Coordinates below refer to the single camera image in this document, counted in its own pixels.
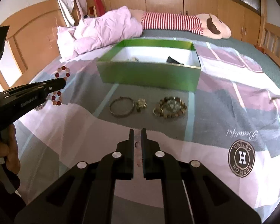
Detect red and pink bead bracelet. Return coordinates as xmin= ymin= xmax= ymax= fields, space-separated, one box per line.
xmin=47 ymin=66 xmax=71 ymax=107

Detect silver metal bangle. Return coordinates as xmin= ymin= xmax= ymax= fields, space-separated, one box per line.
xmin=109 ymin=97 xmax=135 ymax=118

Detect brown wooden bead bracelet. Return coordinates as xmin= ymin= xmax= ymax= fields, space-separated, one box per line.
xmin=153 ymin=96 xmax=188 ymax=120

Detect black wrist watch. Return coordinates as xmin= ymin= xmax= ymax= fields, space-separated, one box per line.
xmin=166 ymin=56 xmax=182 ymax=65

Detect person's left hand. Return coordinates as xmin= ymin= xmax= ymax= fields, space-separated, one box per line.
xmin=0 ymin=124 xmax=21 ymax=175

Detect wooden headboard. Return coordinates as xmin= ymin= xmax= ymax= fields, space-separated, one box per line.
xmin=0 ymin=0 xmax=65 ymax=90

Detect plaid pink grey bedsheet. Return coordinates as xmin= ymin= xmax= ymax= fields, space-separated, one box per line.
xmin=15 ymin=41 xmax=280 ymax=220

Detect pink crumpled duvet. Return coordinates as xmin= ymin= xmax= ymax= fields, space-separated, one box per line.
xmin=57 ymin=6 xmax=146 ymax=62

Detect white hanging garment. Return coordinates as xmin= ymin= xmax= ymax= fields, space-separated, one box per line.
xmin=57 ymin=0 xmax=75 ymax=27

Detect red chair back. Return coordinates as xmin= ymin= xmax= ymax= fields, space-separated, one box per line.
xmin=94 ymin=0 xmax=106 ymax=17

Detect green cardboard box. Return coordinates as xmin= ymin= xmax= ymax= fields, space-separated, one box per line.
xmin=96 ymin=38 xmax=201 ymax=92

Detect green woven bed mat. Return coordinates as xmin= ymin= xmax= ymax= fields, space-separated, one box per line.
xmin=143 ymin=30 xmax=280 ymax=82

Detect striped plush dog toy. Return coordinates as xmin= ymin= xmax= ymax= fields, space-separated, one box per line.
xmin=130 ymin=10 xmax=232 ymax=39

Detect wooden footboard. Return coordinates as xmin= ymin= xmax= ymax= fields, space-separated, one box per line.
xmin=260 ymin=23 xmax=280 ymax=68

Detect crystal cluster ring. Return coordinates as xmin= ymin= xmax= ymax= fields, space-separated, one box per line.
xmin=135 ymin=98 xmax=148 ymax=113

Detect wooden wall cabinets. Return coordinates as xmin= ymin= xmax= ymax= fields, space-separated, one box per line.
xmin=104 ymin=0 xmax=264 ymax=45

